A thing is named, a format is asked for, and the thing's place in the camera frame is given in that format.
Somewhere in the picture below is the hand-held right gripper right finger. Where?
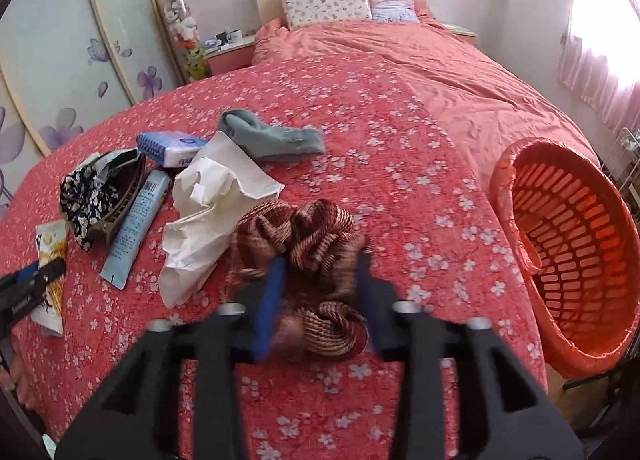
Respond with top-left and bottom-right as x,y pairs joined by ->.
352,250 -> 586,460

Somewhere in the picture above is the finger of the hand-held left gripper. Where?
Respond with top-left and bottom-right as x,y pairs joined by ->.
0,259 -> 67,291

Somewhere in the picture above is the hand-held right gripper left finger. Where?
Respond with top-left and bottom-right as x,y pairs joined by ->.
54,256 -> 290,460

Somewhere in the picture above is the yellow white snack packet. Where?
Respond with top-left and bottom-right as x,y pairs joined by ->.
34,219 -> 71,337

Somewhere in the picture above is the brown striped cloth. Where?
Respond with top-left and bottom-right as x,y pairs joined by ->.
222,199 -> 373,358

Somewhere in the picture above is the blue tissue pack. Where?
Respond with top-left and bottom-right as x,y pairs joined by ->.
136,132 -> 208,168

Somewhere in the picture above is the orange plastic laundry basket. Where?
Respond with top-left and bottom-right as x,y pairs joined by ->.
489,137 -> 640,381

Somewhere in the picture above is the person's left forearm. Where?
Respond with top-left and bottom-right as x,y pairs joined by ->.
0,340 -> 33,416

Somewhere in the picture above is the brown plastic tray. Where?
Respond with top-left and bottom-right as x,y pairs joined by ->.
92,157 -> 147,247

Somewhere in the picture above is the light blue tube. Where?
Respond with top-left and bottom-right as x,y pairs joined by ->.
100,169 -> 172,291

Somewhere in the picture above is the red floral blanket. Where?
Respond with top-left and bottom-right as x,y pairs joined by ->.
0,57 -> 551,460

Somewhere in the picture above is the crumpled white paper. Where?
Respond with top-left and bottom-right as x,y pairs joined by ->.
159,132 -> 286,308

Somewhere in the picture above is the grey sock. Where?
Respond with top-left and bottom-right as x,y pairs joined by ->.
217,108 -> 326,161

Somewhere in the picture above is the flower print wardrobe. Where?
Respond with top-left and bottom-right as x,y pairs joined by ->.
0,0 -> 183,221

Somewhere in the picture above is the orange duvet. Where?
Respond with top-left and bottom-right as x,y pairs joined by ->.
252,17 -> 601,181

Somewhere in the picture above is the pink nightstand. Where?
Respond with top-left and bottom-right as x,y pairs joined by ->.
204,34 -> 257,76

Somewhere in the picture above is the clear tube of plush toys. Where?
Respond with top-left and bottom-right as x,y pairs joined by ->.
159,0 -> 210,85

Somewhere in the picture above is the beige nightstand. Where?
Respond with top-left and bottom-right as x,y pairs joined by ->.
445,22 -> 478,45

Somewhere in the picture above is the pink blue striped pillow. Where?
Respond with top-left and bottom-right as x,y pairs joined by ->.
365,0 -> 420,23

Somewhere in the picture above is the white floral pillow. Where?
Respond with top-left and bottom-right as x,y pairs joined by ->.
280,0 -> 373,30

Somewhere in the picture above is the pink curtain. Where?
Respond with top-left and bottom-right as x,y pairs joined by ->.
555,34 -> 640,128

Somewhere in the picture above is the white wire rack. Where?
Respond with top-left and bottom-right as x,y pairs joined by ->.
615,127 -> 640,221

